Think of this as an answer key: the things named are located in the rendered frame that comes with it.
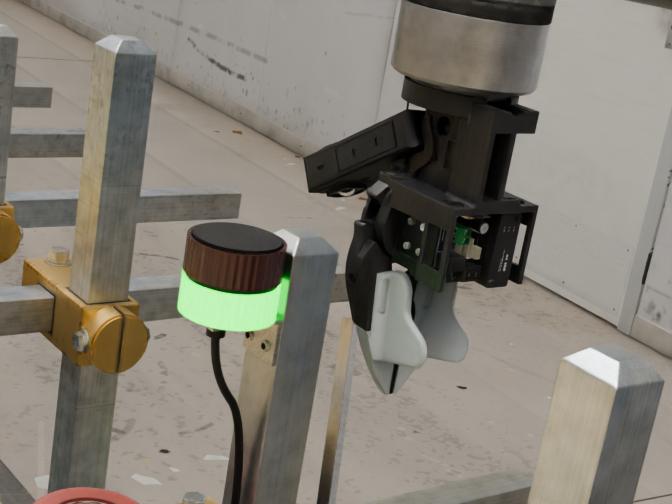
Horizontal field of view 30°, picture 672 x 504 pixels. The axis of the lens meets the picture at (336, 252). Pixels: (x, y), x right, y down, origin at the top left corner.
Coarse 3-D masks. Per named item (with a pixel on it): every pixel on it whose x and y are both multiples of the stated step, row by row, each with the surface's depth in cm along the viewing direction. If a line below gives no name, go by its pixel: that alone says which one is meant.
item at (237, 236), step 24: (216, 240) 73; (240, 240) 74; (264, 240) 75; (216, 288) 73; (216, 336) 75; (264, 336) 78; (216, 360) 76; (264, 360) 78; (240, 432) 79; (240, 456) 80; (240, 480) 80
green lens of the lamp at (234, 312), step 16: (192, 288) 73; (192, 304) 73; (208, 304) 73; (224, 304) 73; (240, 304) 73; (256, 304) 73; (272, 304) 74; (192, 320) 74; (208, 320) 73; (224, 320) 73; (240, 320) 73; (256, 320) 74; (272, 320) 75
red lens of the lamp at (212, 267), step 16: (192, 240) 73; (192, 256) 73; (208, 256) 72; (224, 256) 72; (240, 256) 72; (256, 256) 72; (272, 256) 73; (192, 272) 73; (208, 272) 72; (224, 272) 72; (240, 272) 72; (256, 272) 72; (272, 272) 73; (224, 288) 72; (240, 288) 72; (256, 288) 73; (272, 288) 74
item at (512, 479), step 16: (464, 480) 104; (480, 480) 104; (496, 480) 105; (512, 480) 105; (528, 480) 106; (400, 496) 99; (416, 496) 100; (432, 496) 100; (448, 496) 101; (464, 496) 101; (480, 496) 102; (496, 496) 102; (512, 496) 104; (528, 496) 105
